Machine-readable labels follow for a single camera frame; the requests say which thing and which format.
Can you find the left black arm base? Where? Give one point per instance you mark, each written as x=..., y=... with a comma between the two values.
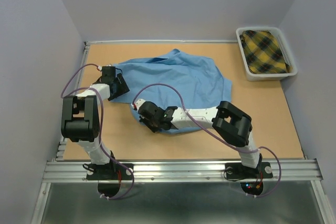
x=109, y=171

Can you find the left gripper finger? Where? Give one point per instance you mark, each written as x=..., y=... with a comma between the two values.
x=113, y=93
x=121, y=84

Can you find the light blue long sleeve shirt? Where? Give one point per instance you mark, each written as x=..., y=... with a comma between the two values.
x=173, y=79

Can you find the aluminium mounting rail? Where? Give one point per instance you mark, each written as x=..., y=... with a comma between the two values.
x=184, y=171

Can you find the yellow plaid shirt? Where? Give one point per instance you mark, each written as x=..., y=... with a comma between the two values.
x=262, y=53

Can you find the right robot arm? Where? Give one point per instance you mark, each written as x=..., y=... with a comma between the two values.
x=232, y=124

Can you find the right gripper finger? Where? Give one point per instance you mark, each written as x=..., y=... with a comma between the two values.
x=142, y=119
x=153, y=128

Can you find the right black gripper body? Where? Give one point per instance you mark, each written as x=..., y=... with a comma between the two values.
x=154, y=122

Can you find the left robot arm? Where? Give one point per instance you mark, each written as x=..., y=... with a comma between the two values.
x=82, y=113

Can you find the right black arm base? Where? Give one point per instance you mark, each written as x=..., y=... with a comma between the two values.
x=236, y=171

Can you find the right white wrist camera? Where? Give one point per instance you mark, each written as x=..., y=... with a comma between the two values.
x=137, y=104

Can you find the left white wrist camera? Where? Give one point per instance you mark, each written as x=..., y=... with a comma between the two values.
x=100, y=67

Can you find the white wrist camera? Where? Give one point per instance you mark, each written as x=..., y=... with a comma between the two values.
x=100, y=67
x=137, y=104

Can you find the white plastic basket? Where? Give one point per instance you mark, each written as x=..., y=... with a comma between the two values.
x=289, y=59

